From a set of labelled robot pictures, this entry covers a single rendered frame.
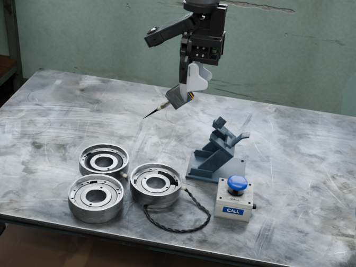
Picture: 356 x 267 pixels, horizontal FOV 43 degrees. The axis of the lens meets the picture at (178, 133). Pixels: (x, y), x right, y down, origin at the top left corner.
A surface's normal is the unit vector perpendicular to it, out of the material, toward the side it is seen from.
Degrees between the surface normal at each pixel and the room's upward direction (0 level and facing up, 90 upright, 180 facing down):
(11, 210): 0
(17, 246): 0
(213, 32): 87
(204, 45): 87
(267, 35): 90
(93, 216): 90
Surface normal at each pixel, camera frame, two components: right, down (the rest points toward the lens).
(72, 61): -0.15, 0.53
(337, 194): 0.09, -0.83
